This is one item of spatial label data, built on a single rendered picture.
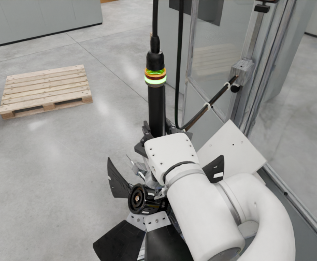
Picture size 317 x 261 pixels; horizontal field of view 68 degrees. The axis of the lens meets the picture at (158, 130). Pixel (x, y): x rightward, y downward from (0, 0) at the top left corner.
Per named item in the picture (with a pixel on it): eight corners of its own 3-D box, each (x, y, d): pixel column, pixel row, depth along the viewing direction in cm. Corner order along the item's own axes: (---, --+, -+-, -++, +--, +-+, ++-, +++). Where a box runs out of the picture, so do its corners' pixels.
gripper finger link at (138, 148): (131, 160, 51) (137, 142, 55) (167, 164, 50) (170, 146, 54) (130, 157, 50) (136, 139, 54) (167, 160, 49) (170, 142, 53)
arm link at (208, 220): (207, 164, 42) (161, 187, 42) (253, 234, 32) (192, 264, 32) (214, 186, 48) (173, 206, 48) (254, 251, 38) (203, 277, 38)
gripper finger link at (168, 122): (171, 143, 56) (162, 125, 61) (184, 140, 57) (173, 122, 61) (172, 133, 54) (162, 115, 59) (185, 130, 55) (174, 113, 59)
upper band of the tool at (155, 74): (153, 75, 51) (153, 63, 50) (169, 81, 50) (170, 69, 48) (141, 84, 49) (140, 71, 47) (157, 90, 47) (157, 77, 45)
